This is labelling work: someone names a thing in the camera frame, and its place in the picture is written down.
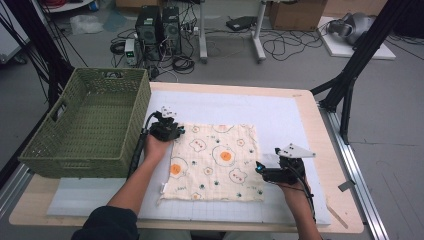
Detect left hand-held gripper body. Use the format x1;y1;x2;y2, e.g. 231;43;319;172
148;105;180;143

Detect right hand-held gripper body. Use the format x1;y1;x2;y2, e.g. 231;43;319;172
264;143;316;186

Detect cream printed cloth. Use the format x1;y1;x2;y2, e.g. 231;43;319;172
158;123;265;204

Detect green woven basket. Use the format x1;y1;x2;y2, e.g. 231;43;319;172
18;67;152;179

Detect person's left hand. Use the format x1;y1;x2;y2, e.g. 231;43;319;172
143;134;174;163

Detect person's right hand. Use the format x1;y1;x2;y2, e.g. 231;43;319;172
278;174;313;201

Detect white grid mat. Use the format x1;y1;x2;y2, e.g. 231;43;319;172
46;89;333;225

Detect grey tape piece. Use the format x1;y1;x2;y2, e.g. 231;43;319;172
337;180;356;193

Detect small grey power supply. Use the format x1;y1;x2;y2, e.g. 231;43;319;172
124;38;138;66

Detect white table leg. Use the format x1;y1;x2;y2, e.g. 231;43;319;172
198;0;209;64
252;0;267;64

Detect narrow black computer tower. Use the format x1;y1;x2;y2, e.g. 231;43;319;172
161;5;183;56

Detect wide black computer tower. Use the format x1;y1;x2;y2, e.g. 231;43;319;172
134;5;164;62

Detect person's grey trousers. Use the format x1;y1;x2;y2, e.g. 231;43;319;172
138;229;278;240

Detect person's dark sleeve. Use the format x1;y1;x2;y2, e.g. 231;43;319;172
70;205;140;240

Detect white floor board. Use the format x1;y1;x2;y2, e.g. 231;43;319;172
316;16;397;61

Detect black flat device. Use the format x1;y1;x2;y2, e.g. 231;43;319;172
225;15;259;32

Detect clear plastic bag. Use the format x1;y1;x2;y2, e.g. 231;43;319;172
69;14;105;36

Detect brown cardboard box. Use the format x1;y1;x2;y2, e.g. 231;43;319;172
268;0;328;32

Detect grey robot head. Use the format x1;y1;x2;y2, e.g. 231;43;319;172
327;12;376;46

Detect white cabinet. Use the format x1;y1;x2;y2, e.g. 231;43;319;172
0;0;31;65

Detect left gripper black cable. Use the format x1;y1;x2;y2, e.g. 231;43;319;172
127;111;162;180

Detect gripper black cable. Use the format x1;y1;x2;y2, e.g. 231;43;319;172
127;111;162;180
292;165;317;223

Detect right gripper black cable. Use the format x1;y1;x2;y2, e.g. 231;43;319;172
292;165;317;223

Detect coiled black cable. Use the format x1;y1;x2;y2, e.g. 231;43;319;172
171;54;196;75

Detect long aluminium rail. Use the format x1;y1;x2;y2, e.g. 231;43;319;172
319;105;390;240

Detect black floor cable tangle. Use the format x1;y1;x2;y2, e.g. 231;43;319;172
261;28;332;62

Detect black metal stand with cables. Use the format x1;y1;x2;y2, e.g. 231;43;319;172
0;0;76;108

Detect short aluminium rail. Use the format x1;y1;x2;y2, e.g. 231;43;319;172
0;163;34;218

